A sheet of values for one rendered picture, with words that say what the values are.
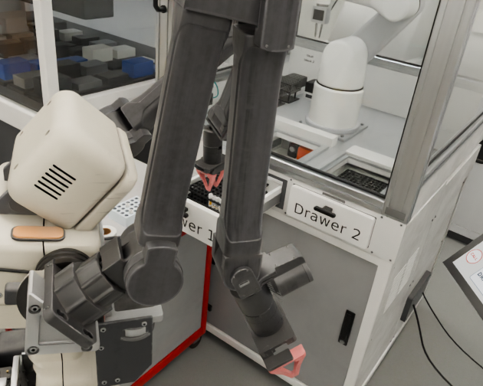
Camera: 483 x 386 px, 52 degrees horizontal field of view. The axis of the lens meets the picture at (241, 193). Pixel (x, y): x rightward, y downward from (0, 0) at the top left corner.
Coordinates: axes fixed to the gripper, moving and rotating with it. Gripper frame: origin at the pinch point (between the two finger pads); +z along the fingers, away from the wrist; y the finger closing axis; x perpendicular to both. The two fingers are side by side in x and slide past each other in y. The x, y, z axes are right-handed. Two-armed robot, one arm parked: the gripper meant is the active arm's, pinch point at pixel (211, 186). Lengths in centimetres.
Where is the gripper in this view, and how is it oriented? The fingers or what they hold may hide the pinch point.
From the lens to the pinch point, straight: 152.3
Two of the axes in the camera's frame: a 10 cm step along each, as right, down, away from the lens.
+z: -0.5, 8.4, 5.4
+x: -7.7, -3.7, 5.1
